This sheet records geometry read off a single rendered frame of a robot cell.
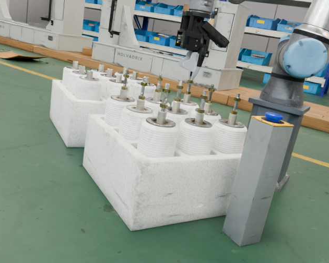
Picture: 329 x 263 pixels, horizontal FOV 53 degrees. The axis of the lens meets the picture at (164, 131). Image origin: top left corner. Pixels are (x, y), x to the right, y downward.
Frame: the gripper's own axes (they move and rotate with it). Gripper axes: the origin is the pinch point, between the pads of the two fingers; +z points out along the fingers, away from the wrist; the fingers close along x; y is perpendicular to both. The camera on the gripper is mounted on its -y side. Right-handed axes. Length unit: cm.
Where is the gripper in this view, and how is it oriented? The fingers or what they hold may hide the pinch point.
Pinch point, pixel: (193, 76)
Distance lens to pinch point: 113.5
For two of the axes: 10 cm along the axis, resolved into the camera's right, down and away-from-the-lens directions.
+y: -9.4, -0.7, -3.4
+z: -1.7, 9.5, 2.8
